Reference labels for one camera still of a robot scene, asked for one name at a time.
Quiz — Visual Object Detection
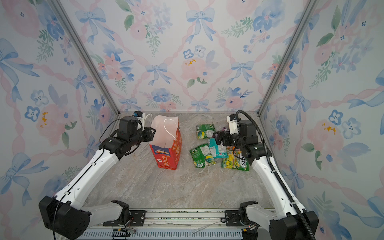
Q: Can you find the black corrugated cable conduit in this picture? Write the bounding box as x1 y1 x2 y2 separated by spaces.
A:
235 109 317 240

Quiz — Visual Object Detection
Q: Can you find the red paper bag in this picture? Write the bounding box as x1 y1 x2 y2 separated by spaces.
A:
149 115 183 170

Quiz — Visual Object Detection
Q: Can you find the yellow green candy pack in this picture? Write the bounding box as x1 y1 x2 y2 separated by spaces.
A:
221 147 250 172

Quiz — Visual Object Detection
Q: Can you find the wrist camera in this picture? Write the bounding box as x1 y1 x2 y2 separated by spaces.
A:
227 114 239 135
133 111 146 129

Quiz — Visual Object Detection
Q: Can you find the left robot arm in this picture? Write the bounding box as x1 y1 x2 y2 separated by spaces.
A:
39 117 156 240

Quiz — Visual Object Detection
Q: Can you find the teal snack pack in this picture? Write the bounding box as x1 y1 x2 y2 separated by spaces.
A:
208 138 228 159

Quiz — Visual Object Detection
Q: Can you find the green snack pack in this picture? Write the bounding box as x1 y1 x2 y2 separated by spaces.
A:
189 144 217 168
196 124 216 140

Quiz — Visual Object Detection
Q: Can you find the green snack pack front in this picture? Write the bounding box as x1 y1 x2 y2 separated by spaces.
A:
189 144 217 168

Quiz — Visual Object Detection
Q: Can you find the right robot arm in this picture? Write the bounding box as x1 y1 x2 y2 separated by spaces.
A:
214 115 319 240

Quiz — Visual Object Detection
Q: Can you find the green snack pack back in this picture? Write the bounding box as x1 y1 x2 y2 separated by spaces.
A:
196 124 216 140

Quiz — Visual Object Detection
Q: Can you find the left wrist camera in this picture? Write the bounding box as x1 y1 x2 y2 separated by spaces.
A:
133 111 146 129

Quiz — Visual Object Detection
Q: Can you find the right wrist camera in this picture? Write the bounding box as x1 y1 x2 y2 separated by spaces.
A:
227 114 239 135

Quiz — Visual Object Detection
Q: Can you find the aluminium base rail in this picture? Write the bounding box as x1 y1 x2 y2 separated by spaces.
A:
77 209 272 240

